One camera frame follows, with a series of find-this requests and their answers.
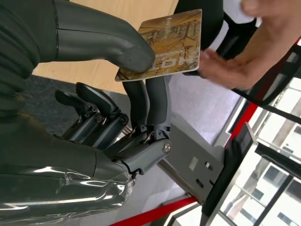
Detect grey kiosk stand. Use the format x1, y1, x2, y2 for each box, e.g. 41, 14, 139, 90
156, 113, 258, 226

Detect light wooden desk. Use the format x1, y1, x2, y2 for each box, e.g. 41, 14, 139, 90
32, 0, 180, 95

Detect person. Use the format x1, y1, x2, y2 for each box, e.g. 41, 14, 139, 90
174, 0, 225, 52

